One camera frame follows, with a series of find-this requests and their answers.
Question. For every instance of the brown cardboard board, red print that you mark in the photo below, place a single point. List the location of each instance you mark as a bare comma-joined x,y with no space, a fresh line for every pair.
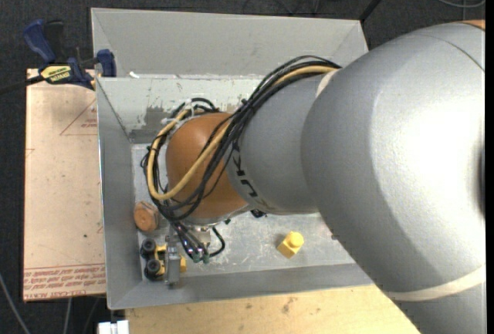
61,178

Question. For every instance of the black cylinder on white bracket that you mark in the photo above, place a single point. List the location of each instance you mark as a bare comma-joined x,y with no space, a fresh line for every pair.
258,213

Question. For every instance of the yellow toy truck, black wheels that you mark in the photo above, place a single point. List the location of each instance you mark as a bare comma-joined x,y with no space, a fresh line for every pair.
153,261

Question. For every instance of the yellow toy block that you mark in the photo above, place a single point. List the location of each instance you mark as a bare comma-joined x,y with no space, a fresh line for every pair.
289,244

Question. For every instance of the small white strip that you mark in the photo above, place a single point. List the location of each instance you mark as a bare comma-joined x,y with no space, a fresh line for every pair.
134,74

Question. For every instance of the grey metal bin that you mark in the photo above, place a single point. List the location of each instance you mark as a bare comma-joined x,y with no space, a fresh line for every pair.
216,47

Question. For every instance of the orange-brown round block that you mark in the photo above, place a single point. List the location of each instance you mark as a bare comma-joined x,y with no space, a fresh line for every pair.
145,216

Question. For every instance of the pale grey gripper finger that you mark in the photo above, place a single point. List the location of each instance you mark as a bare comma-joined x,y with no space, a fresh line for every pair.
173,275
174,256

